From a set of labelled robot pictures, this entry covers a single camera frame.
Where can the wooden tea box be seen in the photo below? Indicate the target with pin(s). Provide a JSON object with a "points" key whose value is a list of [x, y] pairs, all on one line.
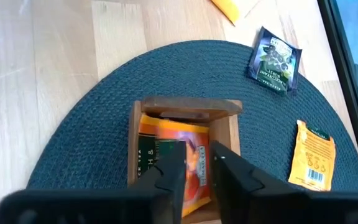
{"points": [[191, 107]]}

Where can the round dark woven placemat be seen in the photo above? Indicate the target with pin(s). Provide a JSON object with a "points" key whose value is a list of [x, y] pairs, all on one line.
{"points": [[89, 140]]}

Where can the blackcurrant tea packet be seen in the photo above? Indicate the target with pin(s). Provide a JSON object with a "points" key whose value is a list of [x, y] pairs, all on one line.
{"points": [[273, 62]]}

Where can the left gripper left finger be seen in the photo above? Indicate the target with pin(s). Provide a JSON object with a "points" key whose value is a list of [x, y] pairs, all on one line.
{"points": [[104, 205]]}

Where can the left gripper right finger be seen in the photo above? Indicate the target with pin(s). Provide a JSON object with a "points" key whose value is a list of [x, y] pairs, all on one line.
{"points": [[259, 202]]}

